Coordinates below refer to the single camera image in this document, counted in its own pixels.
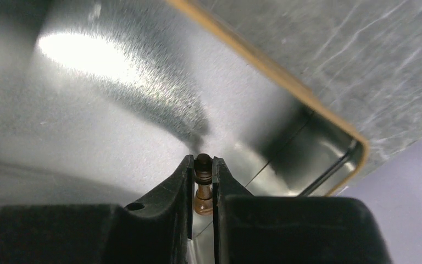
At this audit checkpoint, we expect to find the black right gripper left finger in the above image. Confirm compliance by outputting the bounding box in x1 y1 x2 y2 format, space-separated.
0 155 194 263

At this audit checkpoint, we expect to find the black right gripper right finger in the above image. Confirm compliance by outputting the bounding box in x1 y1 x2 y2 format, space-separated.
212 157 392 263

